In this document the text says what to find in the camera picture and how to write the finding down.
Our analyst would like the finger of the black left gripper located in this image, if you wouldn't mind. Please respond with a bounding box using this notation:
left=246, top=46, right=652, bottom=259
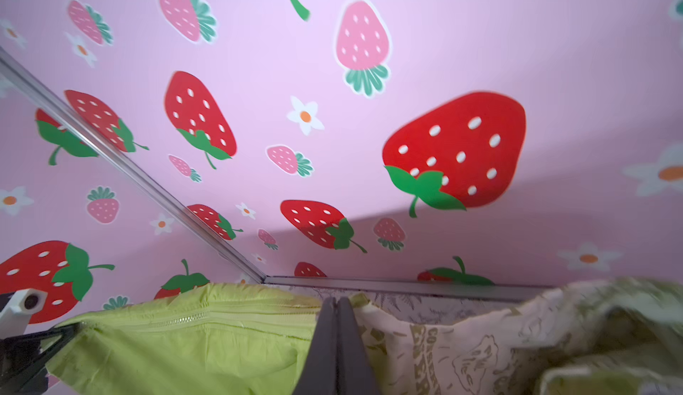
left=1, top=324, right=80, bottom=395

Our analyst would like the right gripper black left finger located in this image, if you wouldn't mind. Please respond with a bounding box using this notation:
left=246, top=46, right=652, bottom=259
left=293, top=297, right=338, bottom=395

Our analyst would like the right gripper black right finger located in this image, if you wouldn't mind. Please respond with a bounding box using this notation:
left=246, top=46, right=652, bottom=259
left=336, top=297, right=381, bottom=395

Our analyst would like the green zip-up jacket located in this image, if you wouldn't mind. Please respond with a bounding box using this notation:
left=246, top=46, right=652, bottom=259
left=46, top=278, right=682, bottom=394

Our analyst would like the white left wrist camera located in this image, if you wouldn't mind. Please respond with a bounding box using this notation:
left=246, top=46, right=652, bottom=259
left=0, top=288, right=47, bottom=339

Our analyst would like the aluminium corner post left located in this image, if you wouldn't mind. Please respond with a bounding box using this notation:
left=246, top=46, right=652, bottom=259
left=1, top=50, right=266, bottom=284

